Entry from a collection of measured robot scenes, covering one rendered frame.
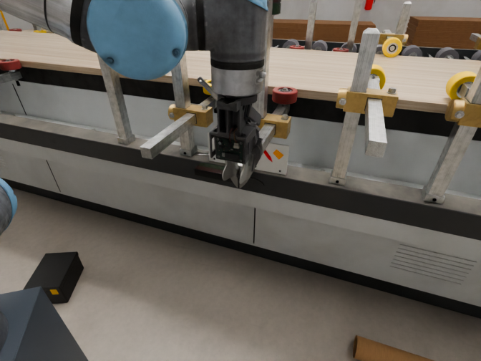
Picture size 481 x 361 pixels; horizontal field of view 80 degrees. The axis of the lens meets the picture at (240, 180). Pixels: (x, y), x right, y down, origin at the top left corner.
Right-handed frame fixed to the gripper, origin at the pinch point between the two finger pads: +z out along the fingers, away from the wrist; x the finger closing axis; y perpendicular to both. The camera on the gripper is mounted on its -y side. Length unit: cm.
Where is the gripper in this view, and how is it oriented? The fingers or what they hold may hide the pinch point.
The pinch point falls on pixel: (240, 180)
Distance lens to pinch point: 63.4
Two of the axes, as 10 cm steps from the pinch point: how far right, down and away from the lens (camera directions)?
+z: -0.1, 8.4, 5.5
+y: -3.5, 5.1, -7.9
